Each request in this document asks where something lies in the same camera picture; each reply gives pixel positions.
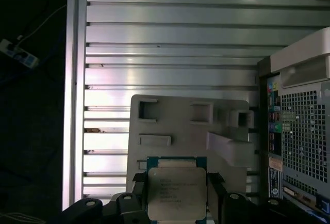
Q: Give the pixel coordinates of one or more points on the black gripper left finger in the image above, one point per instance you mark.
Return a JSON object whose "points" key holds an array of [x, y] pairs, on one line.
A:
{"points": [[126, 208]]}

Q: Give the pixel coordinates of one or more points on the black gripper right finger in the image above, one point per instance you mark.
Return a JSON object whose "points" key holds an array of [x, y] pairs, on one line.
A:
{"points": [[232, 208]]}

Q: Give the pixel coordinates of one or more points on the silver CPU plate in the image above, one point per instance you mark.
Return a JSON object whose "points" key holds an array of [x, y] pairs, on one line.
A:
{"points": [[176, 190]]}

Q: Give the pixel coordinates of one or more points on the black and silver PC case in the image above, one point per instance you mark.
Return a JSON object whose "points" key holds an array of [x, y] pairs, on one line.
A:
{"points": [[261, 131]]}

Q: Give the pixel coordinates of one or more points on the grey parts rack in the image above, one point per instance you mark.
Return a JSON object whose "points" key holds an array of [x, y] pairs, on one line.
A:
{"points": [[180, 136]]}

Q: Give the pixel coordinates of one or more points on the white power strip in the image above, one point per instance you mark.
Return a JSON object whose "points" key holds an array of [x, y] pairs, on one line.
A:
{"points": [[20, 55]]}

